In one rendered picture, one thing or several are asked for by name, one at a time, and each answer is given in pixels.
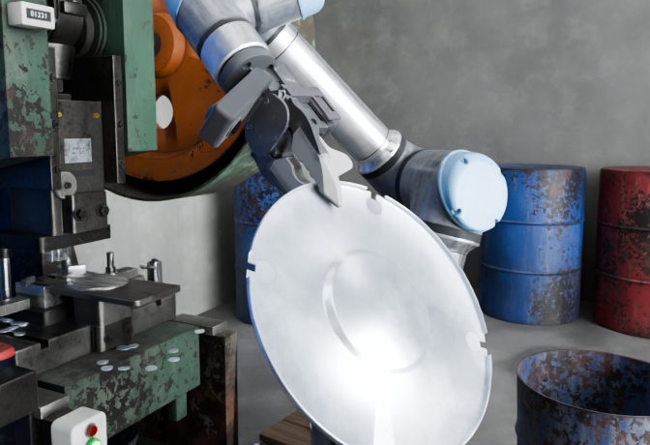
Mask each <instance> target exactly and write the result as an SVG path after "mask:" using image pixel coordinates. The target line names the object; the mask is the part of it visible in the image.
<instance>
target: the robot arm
mask: <svg viewBox="0 0 650 445"><path fill-rule="evenodd" d="M164 3H165V5H166V8H167V10H168V11H169V13H170V16H171V18H172V19H173V21H174V23H175V25H176V27H177V29H178V30H179V32H180V33H182V34H183V35H184V37H185V38H186V40H187V41H188V43H189V44H190V45H191V47H192V49H193V50H194V52H195V53H196V55H197V56H198V58H199V59H200V60H201V62H202V63H203V65H204V66H205V68H206V69H207V70H208V72H209V73H210V75H211V76H212V78H213V79H214V80H215V81H216V83H217V84H218V86H219V87H221V89H222V90H223V92H224V93H225V96H224V97H223V98H222V99H220V100H219V101H218V102H217V103H214V104H212V105H211V106H210V107H209V108H208V109H207V111H206V113H205V119H204V124H203V125H202V127H201V129H200V130H199V132H198V136H199V137H200V138H202V139H203V140H204V141H206V142H207V143H209V144H210V145H211V146H213V147H218V146H219V145H220V144H221V143H222V142H223V141H224V140H225V139H226V138H228V137H230V136H232V135H234V134H235V133H236V132H237V131H238V130H239V128H240V125H241V122H242V121H243V120H244V119H245V120H247V121H246V123H245V124H244V126H243V128H244V129H245V140H246V141H247V142H248V144H249V146H250V148H251V150H252V152H251V156H252V157H253V158H254V160H255V162H256V164H257V166H258V169H259V170H260V172H261V174H262V175H263V177H264V178H265V179H266V180H267V181H268V182H269V183H270V184H271V185H273V186H274V187H275V188H277V189H278V190H280V191H281V192H282V193H284V194H287V193H289V192H290V191H292V190H294V189H296V188H298V187H300V186H303V185H306V184H308V183H313V182H316V183H317V185H318V188H319V190H320V194H321V195H322V196H323V197H325V198H326V199H327V200H328V201H330V202H331V203H332V204H334V205H335V206H336V207H337V208H340V207H341V206H342V195H341V187H340V180H339V177H338V176H340V175H342V174H343V173H344V172H346V171H348V170H349V169H351V168H352V161H351V160H350V159H349V158H348V156H347V155H345V154H344V153H342V152H339V151H336V150H334V149H332V148H330V147H329V146H328V145H327V144H326V143H325V142H324V141H325V139H326V138H327V137H328V135H330V136H331V137H332V138H333V139H334V140H335V141H336V142H337V143H338V144H339V145H340V146H341V147H342V148H343V149H344V150H345V151H346V152H347V153H348V154H349V155H350V156H351V157H352V158H353V159H354V160H355V161H356V170H357V171H358V172H359V173H360V174H361V175H362V176H363V177H364V178H365V179H366V180H367V181H368V182H369V183H370V184H371V185H372V186H373V187H374V188H375V189H376V190H377V191H378V193H379V194H380V195H382V196H383V197H384V196H385V195H387V196H389V197H391V198H392V199H393V200H395V201H397V202H398V203H400V204H401V205H403V206H404V207H405V208H407V209H408V210H409V211H411V212H412V213H413V214H415V215H416V216H417V217H418V218H419V219H420V220H422V221H423V222H424V223H425V224H426V225H427V226H428V227H429V228H430V229H431V230H432V231H433V232H434V233H435V234H436V235H437V236H438V238H439V239H440V240H441V241H442V242H443V244H444V245H445V246H446V247H447V249H448V250H449V251H450V252H451V254H452V255H453V257H454V258H455V260H456V261H457V262H458V265H459V266H460V268H461V269H462V270H463V266H464V262H465V258H466V255H467V254H468V253H469V252H470V251H472V250H474V249H475V248H477V247H479V246H480V243H481V238H482V235H483V232H485V231H487V230H489V229H491V228H493V227H494V224H495V223H498V222H499V221H500V220H501V218H502V216H503V214H504V212H505V209H506V205H507V185H506V181H505V178H504V176H503V175H502V174H501V172H500V168H499V167H498V165H497V164H496V163H495V162H494V161H493V160H492V159H490V158H489V157H487V156H485V155H483V154H479V153H473V152H470V151H466V150H455V151H450V150H432V149H424V148H421V147H418V146H416V145H414V144H412V143H410V142H409V141H407V140H406V139H405V138H404V137H403V136H402V135H401V134H400V133H399V132H398V131H396V130H388V129H387V128H386V127H385V126H384V124H383V123H382V122H381V121H380V120H379V119H378V118H377V117H376V116H375V115H374V114H373V113H372V111H371V110H370V109H369V108H368V107H367V106H366V105H365V104H364V103H363V102H362V100H361V99H360V98H359V97H358V96H357V95H356V94H355V93H354V92H353V91H352V90H351V89H350V87H349V86H348V85H347V84H346V83H345V82H344V81H343V80H342V79H341V78H340V77H339V75H338V74H337V73H336V72H335V71H334V70H333V69H332V68H331V67H330V66H329V65H328V64H327V62H326V61H325V60H324V59H323V58H322V57H321V56H320V55H319V54H318V53H317V52H316V51H315V49H314V48H313V47H312V46H311V45H310V44H309V43H308V42H307V41H306V40H305V38H304V37H303V36H302V35H301V34H300V33H299V32H298V31H297V30H296V29H295V28H294V27H293V25H292V24H291V23H290V22H293V21H296V20H298V19H302V20H303V19H305V18H306V17H307V16H309V15H313V14H316V13H318V12H319V11H320V10H321V8H322V7H323V4H324V0H164ZM302 162H303V163H304V164H305V165H306V166H307V168H308V170H309V171H307V170H306V168H305V167H304V166H303V165H302Z"/></svg>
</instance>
